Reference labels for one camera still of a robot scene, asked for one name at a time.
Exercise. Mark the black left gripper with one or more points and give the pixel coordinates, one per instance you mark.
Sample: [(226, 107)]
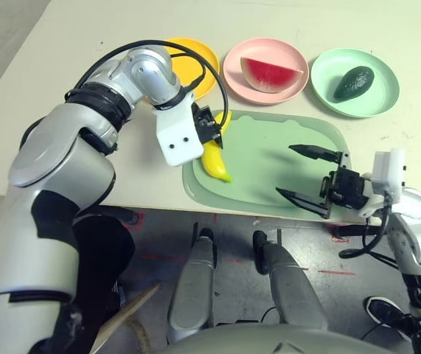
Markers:
[(206, 125)]

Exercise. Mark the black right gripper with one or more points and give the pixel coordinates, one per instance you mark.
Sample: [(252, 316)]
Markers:
[(348, 186)]

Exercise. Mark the yellow toy banana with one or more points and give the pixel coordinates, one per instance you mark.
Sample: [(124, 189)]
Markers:
[(215, 164)]

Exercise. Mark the toy watermelon slice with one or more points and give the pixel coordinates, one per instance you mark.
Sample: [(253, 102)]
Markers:
[(269, 75)]

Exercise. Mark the dark green toy avocado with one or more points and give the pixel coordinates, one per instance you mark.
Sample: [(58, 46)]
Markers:
[(354, 83)]

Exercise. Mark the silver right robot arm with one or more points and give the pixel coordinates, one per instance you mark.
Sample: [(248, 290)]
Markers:
[(413, 236)]

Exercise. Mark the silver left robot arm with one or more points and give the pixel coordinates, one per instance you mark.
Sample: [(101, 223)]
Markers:
[(59, 155)]

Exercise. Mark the green cutting board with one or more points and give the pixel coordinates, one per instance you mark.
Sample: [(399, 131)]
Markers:
[(261, 173)]

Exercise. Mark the yellow plastic plate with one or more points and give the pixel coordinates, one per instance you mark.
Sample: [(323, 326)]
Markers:
[(204, 62)]

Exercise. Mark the light green plastic plate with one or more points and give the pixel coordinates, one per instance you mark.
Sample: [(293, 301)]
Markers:
[(379, 99)]

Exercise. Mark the pink plastic plate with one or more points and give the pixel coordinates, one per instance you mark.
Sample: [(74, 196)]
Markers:
[(291, 55)]

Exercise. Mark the silver robot right leg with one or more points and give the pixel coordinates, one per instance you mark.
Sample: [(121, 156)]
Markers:
[(291, 291)]

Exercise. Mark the silver robot leg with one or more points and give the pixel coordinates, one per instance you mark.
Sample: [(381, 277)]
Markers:
[(291, 291), (191, 291)]

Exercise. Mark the black table foot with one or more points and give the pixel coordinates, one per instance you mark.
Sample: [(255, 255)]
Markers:
[(131, 217)]

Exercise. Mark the black sneaker white sole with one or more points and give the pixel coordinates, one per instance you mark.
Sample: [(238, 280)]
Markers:
[(383, 309)]

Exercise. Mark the silver robot left leg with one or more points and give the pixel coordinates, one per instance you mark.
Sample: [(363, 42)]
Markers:
[(191, 291)]

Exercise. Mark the bystander black trouser leg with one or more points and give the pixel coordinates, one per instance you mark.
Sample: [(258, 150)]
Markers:
[(103, 250)]

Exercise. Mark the grey robot torso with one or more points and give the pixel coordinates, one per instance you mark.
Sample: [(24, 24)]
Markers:
[(269, 341)]

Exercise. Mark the wooden stick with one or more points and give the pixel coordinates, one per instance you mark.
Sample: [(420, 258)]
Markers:
[(129, 313)]

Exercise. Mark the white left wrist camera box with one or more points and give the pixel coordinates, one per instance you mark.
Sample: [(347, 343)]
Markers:
[(178, 136)]

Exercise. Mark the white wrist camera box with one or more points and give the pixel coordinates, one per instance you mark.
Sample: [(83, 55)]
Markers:
[(178, 136), (389, 169)]

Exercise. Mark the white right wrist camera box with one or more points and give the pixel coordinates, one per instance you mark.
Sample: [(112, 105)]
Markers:
[(389, 169)]

